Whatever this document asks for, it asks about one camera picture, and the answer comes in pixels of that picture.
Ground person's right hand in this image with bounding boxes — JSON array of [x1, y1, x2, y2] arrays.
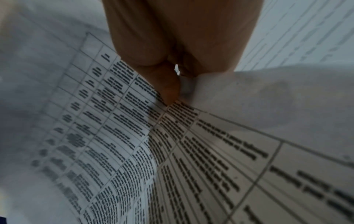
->
[[101, 0, 264, 104]]

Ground printed document sheet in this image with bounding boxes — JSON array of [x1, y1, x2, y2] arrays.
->
[[176, 64, 354, 173]]

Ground I.T. paper pile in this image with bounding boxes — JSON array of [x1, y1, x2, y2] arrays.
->
[[235, 0, 354, 72]]

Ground unsorted paper stack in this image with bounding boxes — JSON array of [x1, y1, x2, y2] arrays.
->
[[0, 0, 354, 224]]

